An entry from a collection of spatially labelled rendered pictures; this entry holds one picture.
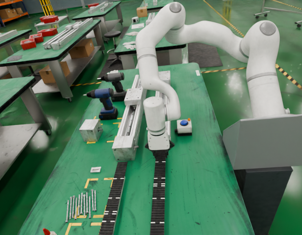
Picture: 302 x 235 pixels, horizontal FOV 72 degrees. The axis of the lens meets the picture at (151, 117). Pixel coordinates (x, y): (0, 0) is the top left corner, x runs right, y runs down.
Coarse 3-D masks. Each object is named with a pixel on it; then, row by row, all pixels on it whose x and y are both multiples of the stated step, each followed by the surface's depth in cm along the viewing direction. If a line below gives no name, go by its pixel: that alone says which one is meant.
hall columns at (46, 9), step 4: (40, 0) 970; (44, 0) 969; (48, 0) 989; (44, 4) 979; (48, 4) 986; (44, 8) 989; (48, 8) 988; (52, 8) 1015; (44, 12) 999; (52, 12) 1013
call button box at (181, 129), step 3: (177, 120) 122; (180, 120) 122; (186, 120) 121; (177, 123) 120; (189, 123) 118; (177, 126) 118; (180, 126) 117; (183, 126) 117; (186, 126) 116; (189, 126) 116; (177, 129) 122; (180, 129) 116; (183, 129) 116; (186, 129) 116; (189, 129) 116; (180, 132) 118; (183, 132) 118; (186, 132) 117; (189, 132) 117; (180, 135) 119; (183, 135) 119; (186, 135) 119; (189, 135) 118
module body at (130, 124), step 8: (136, 80) 168; (144, 96) 156; (128, 112) 132; (136, 112) 130; (128, 120) 131; (136, 120) 123; (120, 128) 119; (128, 128) 123; (136, 128) 118; (136, 136) 117; (136, 144) 116
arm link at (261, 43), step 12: (264, 24) 85; (252, 36) 87; (264, 36) 85; (276, 36) 85; (252, 48) 88; (264, 48) 87; (276, 48) 88; (252, 60) 90; (264, 60) 88; (252, 72) 91; (264, 72) 88
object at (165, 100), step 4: (156, 92) 148; (160, 92) 155; (156, 96) 143; (160, 96) 150; (164, 96) 147; (164, 100) 143; (168, 100) 137; (168, 124) 116; (168, 128) 113; (168, 132) 110
